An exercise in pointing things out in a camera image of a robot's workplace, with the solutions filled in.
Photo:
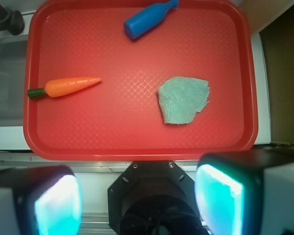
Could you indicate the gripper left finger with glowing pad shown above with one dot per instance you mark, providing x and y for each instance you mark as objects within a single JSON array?
[{"x": 40, "y": 201}]

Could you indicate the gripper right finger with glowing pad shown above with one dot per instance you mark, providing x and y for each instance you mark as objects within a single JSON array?
[{"x": 247, "y": 193}]

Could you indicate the orange toy carrot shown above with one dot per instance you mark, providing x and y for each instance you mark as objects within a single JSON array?
[{"x": 64, "y": 86}]

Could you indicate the red plastic tray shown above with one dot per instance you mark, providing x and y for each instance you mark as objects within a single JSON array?
[{"x": 119, "y": 119}]

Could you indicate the green woven cloth piece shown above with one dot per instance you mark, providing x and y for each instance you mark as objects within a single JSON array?
[{"x": 181, "y": 98}]

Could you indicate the grey sink basin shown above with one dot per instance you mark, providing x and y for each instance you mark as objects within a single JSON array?
[{"x": 12, "y": 82}]

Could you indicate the blue toy bottle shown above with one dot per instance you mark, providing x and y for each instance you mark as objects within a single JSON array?
[{"x": 148, "y": 18}]

